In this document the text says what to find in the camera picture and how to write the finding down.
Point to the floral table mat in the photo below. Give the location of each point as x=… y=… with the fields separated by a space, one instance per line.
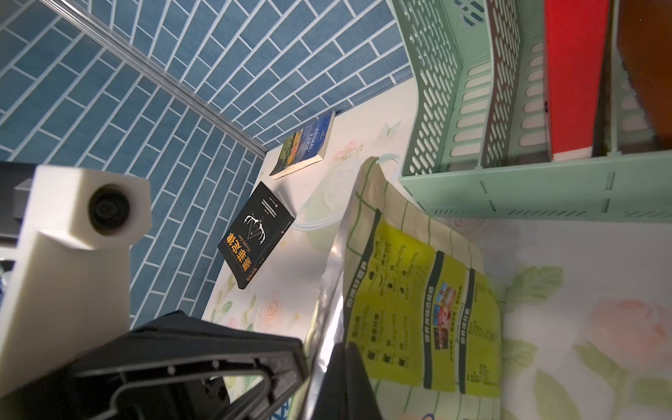
x=586 y=306

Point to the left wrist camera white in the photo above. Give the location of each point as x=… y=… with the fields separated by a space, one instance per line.
x=66 y=239

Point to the green oats bag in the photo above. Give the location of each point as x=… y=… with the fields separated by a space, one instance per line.
x=413 y=296

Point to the orange folder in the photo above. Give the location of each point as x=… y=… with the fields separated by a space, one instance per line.
x=644 y=41

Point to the black book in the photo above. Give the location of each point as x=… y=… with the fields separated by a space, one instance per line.
x=254 y=233

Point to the mint green file rack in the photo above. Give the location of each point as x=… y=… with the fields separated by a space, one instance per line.
x=480 y=145

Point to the blue landscape book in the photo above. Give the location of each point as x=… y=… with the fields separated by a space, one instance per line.
x=304 y=148

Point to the red folder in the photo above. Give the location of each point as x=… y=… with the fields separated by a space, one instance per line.
x=575 y=39

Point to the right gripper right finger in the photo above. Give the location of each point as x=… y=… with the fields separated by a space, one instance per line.
x=346 y=391

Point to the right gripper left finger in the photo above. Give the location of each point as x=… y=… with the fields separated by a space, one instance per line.
x=174 y=367

